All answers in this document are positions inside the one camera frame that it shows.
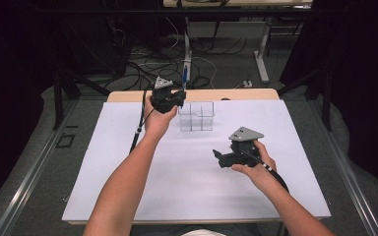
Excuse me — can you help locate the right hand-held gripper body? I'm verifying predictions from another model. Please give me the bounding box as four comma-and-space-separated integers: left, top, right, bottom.
227, 126, 266, 168

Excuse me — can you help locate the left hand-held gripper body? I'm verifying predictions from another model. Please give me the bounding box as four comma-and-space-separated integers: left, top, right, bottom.
150, 76, 178, 115

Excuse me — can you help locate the clear plastic pen holder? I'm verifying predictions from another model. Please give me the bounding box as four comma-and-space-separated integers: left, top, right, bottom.
177, 100, 216, 133

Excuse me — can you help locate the person's left hand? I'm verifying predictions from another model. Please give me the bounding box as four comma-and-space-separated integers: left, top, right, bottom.
143, 96, 179, 142

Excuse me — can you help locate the person's right hand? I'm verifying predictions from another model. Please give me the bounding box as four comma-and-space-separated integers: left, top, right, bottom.
230, 140, 287, 197

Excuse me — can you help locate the white desk leg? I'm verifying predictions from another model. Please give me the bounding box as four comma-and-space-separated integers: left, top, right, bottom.
254, 17, 274, 84
181, 17, 193, 83

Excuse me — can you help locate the white table mat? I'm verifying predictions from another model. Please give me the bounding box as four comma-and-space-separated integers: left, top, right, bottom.
61, 98, 332, 222

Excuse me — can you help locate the wooden table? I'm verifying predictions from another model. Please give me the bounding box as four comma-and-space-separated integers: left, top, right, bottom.
61, 88, 332, 227

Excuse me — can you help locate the person's clothing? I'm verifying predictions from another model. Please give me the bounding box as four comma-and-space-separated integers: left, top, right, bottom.
129, 223, 284, 236

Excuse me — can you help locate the black metal stand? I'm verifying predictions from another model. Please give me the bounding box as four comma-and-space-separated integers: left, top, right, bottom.
277, 65, 333, 132
52, 67, 111, 131

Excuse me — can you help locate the light background desk top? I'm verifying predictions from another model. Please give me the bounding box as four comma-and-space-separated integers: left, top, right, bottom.
162, 0, 313, 8

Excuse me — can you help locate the tangle of black floor cables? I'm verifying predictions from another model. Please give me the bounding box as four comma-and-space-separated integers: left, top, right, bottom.
104, 35, 247, 91

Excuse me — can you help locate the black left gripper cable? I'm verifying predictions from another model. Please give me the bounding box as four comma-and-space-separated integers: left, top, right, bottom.
129, 88, 156, 155

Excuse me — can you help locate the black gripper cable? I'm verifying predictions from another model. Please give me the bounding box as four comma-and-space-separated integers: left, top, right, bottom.
129, 88, 156, 155
238, 148, 290, 195

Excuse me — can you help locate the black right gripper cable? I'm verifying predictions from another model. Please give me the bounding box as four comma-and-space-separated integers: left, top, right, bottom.
238, 148, 290, 195

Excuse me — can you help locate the white floor cable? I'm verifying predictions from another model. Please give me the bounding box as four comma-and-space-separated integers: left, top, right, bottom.
190, 56, 219, 89

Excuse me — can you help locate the aluminium floor rail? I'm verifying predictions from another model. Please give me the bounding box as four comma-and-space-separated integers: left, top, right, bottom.
308, 99, 378, 236
0, 99, 80, 236

